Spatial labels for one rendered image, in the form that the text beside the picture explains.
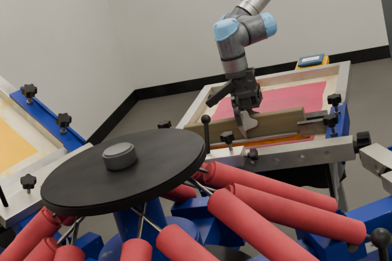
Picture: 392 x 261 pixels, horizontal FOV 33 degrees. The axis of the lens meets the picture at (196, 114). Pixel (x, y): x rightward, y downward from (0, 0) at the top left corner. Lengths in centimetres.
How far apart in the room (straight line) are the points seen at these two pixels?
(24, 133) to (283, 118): 77
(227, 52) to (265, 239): 93
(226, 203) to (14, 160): 93
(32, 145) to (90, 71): 361
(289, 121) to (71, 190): 98
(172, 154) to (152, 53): 495
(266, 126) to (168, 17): 402
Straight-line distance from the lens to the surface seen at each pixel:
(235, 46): 195
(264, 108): 239
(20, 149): 198
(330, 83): 250
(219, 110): 248
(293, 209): 126
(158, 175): 113
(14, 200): 169
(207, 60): 600
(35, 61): 488
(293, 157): 179
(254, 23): 199
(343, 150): 177
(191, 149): 120
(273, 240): 111
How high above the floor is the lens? 176
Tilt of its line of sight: 19 degrees down
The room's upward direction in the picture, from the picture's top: 16 degrees counter-clockwise
